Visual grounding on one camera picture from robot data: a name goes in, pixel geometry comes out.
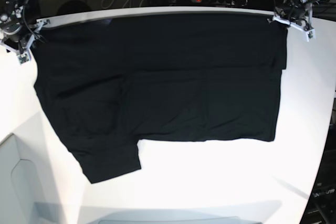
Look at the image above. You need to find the black T-shirt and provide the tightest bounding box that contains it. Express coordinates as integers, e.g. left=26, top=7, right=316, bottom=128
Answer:
left=32, top=14, right=288, bottom=184

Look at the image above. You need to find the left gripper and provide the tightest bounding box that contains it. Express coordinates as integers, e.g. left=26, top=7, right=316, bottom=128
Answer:
left=267, top=8, right=314, bottom=35

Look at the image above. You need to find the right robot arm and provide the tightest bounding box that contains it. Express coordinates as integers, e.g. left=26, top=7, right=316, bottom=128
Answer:
left=1, top=0, right=46, bottom=57

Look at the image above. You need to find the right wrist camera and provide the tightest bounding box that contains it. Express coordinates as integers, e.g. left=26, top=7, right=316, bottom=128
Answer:
left=17, top=52, right=31, bottom=65

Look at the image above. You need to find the black power strip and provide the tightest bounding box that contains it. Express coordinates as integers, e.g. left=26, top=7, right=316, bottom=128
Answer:
left=176, top=0, right=248, bottom=7

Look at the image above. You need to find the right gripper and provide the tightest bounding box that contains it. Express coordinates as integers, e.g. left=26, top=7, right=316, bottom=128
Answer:
left=1, top=19, right=50, bottom=54

